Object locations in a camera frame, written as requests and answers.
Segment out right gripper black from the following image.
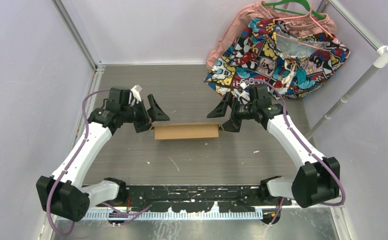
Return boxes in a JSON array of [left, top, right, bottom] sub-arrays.
[[206, 92, 257, 133]]

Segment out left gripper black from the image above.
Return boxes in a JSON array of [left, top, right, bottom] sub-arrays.
[[121, 94, 170, 133]]

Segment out brown cardboard box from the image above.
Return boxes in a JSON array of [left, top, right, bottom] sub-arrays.
[[150, 122, 222, 141]]

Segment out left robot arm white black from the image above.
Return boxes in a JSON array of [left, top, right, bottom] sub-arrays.
[[36, 85, 170, 222]]

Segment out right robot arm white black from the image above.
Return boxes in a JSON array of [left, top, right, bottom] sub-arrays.
[[207, 83, 345, 208]]

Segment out colourful comic print shorts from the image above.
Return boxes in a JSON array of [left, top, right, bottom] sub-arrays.
[[203, 18, 350, 100]]

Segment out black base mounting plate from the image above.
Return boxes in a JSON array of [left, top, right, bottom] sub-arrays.
[[95, 185, 292, 215]]

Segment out pink garment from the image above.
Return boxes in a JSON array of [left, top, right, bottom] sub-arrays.
[[205, 0, 337, 70]]

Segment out green plastic hanger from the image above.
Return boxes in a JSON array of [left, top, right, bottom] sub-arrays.
[[261, 0, 325, 20]]

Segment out white grey clothes rack stand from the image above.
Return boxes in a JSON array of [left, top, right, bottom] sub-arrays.
[[305, 45, 388, 140]]

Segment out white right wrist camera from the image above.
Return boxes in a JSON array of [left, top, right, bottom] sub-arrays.
[[234, 82, 250, 105]]

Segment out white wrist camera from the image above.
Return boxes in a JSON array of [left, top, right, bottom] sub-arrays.
[[234, 82, 250, 105], [128, 85, 143, 107]]

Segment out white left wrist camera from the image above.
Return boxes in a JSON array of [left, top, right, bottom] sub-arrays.
[[128, 85, 143, 107]]

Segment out aluminium corner post left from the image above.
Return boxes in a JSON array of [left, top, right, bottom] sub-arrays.
[[51, 0, 99, 69]]

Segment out aluminium corner post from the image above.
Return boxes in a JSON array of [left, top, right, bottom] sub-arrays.
[[316, 0, 385, 50], [51, 0, 99, 69]]

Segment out pink wire hanger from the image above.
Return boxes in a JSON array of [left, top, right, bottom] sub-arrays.
[[266, 7, 337, 50]]

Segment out aluminium corner post right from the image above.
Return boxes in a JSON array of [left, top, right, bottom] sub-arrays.
[[316, 0, 385, 50]]

